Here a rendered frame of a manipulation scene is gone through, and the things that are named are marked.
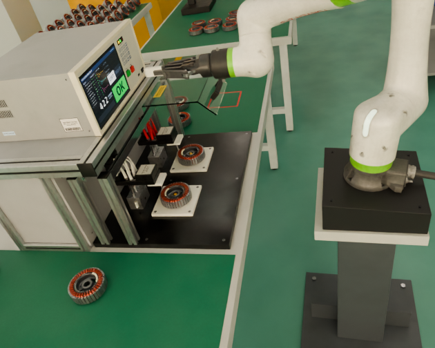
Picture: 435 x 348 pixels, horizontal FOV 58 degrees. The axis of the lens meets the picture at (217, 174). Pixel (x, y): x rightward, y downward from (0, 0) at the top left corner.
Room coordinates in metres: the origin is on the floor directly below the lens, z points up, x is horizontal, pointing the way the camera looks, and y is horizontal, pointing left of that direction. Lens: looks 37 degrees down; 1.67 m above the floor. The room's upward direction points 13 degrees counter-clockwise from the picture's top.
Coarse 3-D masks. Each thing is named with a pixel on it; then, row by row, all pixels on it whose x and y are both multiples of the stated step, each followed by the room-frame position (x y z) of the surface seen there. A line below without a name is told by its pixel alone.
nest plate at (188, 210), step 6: (192, 186) 1.12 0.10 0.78; (198, 186) 1.12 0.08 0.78; (192, 192) 1.09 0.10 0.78; (198, 192) 1.09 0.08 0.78; (192, 198) 1.06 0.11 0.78; (156, 204) 1.07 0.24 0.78; (186, 204) 1.03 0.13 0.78; (192, 204) 1.03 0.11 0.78; (156, 210) 1.04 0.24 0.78; (162, 210) 1.03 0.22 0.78; (168, 210) 1.03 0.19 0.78; (174, 210) 1.02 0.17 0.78; (180, 210) 1.01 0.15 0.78; (186, 210) 1.00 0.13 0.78; (192, 210) 1.00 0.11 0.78
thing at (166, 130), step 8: (160, 128) 1.35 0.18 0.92; (168, 128) 1.34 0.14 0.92; (144, 136) 1.36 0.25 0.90; (160, 136) 1.30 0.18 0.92; (168, 136) 1.29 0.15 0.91; (176, 136) 1.33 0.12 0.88; (144, 144) 1.32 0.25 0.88; (152, 144) 1.31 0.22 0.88; (168, 144) 1.30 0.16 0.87; (176, 144) 1.29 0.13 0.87; (152, 152) 1.33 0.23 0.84
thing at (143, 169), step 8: (144, 168) 1.10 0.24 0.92; (152, 168) 1.09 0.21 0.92; (136, 176) 1.08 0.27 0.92; (144, 176) 1.07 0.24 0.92; (152, 176) 1.06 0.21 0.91; (160, 176) 1.10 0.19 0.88; (120, 184) 1.10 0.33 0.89; (128, 184) 1.09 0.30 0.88; (136, 184) 1.08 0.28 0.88; (144, 184) 1.07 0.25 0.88; (152, 184) 1.06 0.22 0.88; (160, 184) 1.06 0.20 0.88
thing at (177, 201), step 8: (168, 184) 1.12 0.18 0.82; (176, 184) 1.11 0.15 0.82; (184, 184) 1.10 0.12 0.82; (160, 192) 1.09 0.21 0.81; (168, 192) 1.10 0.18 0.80; (176, 192) 1.08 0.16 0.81; (184, 192) 1.06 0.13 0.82; (168, 200) 1.03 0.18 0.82; (176, 200) 1.03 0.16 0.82; (184, 200) 1.03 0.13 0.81; (176, 208) 1.03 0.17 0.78
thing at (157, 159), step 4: (160, 148) 1.36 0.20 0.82; (164, 148) 1.38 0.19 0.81; (156, 152) 1.34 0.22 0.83; (160, 152) 1.34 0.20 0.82; (164, 152) 1.37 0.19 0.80; (148, 156) 1.33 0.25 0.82; (152, 156) 1.32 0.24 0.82; (156, 156) 1.32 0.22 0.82; (160, 156) 1.32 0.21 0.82; (164, 156) 1.35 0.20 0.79; (148, 160) 1.32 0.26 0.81; (152, 160) 1.32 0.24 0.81; (156, 160) 1.31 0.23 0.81; (160, 160) 1.31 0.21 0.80; (164, 160) 1.34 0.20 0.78; (160, 164) 1.31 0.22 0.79
